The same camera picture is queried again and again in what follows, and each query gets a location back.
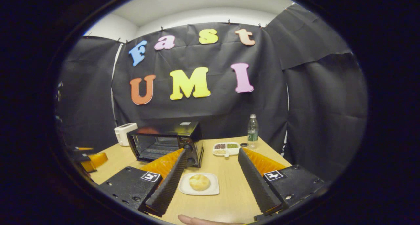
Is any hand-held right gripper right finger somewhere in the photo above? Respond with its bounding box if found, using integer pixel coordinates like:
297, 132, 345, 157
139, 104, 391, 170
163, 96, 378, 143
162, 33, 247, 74
238, 148, 325, 215

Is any clear plastic water bottle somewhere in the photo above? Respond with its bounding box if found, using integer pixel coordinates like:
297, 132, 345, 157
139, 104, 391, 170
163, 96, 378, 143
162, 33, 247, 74
247, 114, 259, 149

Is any white square plate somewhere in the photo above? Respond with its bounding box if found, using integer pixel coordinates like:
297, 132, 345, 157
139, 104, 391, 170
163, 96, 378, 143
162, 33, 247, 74
179, 172, 220, 196

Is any white divided snack dish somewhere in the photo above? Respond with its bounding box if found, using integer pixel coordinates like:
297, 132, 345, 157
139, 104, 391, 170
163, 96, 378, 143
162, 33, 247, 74
212, 142, 241, 157

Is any round bread roll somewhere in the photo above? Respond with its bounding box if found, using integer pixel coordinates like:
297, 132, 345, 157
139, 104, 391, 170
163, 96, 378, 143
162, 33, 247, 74
189, 174, 211, 191

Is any white toaster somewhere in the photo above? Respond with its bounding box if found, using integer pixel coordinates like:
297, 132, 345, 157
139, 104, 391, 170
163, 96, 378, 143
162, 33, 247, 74
114, 123, 138, 147

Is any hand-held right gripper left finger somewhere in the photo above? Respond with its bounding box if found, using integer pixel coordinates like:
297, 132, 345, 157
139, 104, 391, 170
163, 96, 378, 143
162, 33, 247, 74
98, 149, 188, 218

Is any black electric oven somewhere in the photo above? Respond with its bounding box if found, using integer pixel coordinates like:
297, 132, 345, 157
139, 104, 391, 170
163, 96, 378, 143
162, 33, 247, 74
127, 121, 204, 168

